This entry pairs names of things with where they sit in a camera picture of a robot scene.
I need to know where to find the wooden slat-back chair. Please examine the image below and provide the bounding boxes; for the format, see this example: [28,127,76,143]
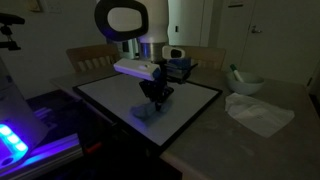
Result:
[183,45,227,71]
[65,43,122,73]

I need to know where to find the metal door lever handle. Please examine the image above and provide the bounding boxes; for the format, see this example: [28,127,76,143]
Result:
[250,25,263,34]

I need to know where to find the blue tissue box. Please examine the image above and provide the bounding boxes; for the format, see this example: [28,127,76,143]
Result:
[166,56,193,72]

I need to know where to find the black cable bundle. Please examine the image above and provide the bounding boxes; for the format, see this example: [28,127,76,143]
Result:
[164,61,199,85]

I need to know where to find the white crumpled cloth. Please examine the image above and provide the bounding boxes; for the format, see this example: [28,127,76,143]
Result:
[224,92,296,139]

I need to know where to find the blue microfiber towel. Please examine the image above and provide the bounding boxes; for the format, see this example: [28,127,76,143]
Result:
[130,99,174,121]

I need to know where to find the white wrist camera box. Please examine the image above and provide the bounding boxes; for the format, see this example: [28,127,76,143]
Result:
[113,58,162,82]

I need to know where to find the black framed whiteboard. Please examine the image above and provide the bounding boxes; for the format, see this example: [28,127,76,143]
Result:
[72,73,223,155]

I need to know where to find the pale green bowl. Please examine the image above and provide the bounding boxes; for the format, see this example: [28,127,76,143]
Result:
[225,70,265,96]

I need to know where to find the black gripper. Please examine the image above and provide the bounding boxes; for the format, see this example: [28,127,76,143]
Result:
[139,61,175,112]

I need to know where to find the small wall sign plate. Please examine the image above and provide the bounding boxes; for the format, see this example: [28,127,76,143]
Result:
[227,0,245,8]

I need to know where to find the dark hanging kitchen towel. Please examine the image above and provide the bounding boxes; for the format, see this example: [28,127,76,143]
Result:
[121,40,130,53]

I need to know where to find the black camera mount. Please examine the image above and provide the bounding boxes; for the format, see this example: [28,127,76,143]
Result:
[0,12,26,52]

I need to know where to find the white room door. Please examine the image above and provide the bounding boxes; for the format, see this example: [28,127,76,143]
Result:
[240,0,320,87]

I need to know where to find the green capped marker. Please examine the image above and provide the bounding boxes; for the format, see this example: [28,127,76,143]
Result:
[229,63,245,83]

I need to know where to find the aluminium mounting rail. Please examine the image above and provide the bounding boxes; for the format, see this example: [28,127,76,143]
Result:
[0,133,84,179]

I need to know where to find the white kitchen cabinets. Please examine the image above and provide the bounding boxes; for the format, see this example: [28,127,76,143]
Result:
[106,38,141,61]

